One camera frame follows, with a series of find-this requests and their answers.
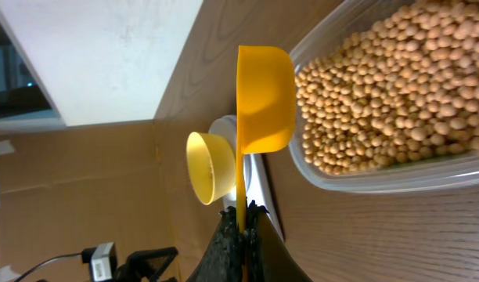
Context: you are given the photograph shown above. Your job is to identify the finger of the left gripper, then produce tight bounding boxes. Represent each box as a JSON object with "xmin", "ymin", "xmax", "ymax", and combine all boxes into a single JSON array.
[{"xmin": 113, "ymin": 247, "xmax": 178, "ymax": 282}]

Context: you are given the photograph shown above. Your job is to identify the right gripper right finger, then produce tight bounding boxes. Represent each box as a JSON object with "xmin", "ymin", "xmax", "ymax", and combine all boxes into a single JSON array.
[{"xmin": 246, "ymin": 201, "xmax": 312, "ymax": 282}]

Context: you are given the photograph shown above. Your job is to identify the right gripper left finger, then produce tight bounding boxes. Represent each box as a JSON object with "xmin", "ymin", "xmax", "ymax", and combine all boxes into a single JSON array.
[{"xmin": 187, "ymin": 206, "xmax": 244, "ymax": 282}]

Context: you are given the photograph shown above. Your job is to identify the pale yellow bowl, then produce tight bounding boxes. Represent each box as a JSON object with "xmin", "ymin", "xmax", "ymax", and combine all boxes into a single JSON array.
[{"xmin": 186, "ymin": 132, "xmax": 236, "ymax": 205}]

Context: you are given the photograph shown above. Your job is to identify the yellow measuring scoop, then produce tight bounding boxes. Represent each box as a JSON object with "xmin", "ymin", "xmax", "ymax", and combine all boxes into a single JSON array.
[{"xmin": 236, "ymin": 45, "xmax": 296, "ymax": 232}]

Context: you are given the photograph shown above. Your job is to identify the white digital kitchen scale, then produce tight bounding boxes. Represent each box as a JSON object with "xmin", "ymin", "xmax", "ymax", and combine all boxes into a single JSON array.
[{"xmin": 208, "ymin": 115, "xmax": 284, "ymax": 241}]

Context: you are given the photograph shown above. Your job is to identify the clear plastic container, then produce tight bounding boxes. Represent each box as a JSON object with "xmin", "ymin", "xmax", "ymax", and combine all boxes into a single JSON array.
[{"xmin": 289, "ymin": 0, "xmax": 479, "ymax": 193}]

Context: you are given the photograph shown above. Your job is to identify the soybeans in container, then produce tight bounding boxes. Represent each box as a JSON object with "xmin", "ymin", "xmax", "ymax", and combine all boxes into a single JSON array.
[{"xmin": 295, "ymin": 1, "xmax": 479, "ymax": 175}]

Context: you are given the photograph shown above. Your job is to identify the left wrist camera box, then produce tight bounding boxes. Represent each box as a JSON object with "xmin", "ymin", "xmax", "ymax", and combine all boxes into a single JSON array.
[{"xmin": 81, "ymin": 242, "xmax": 117, "ymax": 282}]

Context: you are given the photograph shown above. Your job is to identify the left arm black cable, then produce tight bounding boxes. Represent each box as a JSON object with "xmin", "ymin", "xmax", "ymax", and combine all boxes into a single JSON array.
[{"xmin": 13, "ymin": 252, "xmax": 84, "ymax": 282}]

